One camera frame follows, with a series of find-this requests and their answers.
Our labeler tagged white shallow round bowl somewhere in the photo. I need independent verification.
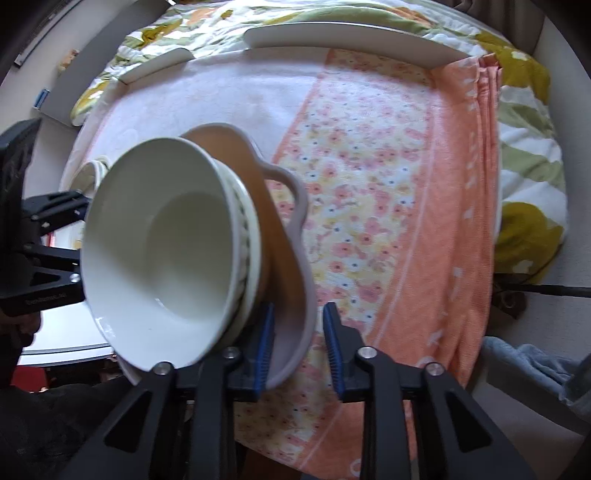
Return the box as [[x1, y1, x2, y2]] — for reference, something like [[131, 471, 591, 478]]
[[81, 138, 238, 371]]

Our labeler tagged white oval ribbed dish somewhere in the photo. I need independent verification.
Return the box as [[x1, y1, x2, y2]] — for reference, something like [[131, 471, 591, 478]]
[[212, 159, 266, 348]]

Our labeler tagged grey cloth garment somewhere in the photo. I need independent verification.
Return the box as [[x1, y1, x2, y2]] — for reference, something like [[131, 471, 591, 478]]
[[482, 336, 590, 422]]

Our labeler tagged small white ramekin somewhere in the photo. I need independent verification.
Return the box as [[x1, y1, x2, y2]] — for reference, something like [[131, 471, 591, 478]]
[[68, 156, 109, 198]]

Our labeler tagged small white saucer dish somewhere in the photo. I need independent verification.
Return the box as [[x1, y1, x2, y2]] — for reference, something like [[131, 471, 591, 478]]
[[119, 47, 193, 85]]

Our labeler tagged floral green yellow quilt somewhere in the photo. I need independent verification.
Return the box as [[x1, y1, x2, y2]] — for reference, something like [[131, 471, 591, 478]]
[[70, 1, 568, 283]]

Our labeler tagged pink floral tablecloth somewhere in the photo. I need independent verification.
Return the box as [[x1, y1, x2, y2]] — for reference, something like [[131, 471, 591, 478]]
[[59, 45, 504, 480]]

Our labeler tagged long white rectangular plate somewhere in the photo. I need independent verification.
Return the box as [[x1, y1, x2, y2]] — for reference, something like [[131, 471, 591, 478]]
[[243, 22, 468, 69]]

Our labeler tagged black cable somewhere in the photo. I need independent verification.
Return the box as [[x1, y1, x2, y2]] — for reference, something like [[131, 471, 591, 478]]
[[491, 271, 591, 319]]

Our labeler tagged framed wall picture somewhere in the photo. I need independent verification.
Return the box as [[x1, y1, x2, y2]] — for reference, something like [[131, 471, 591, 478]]
[[12, 0, 81, 68]]

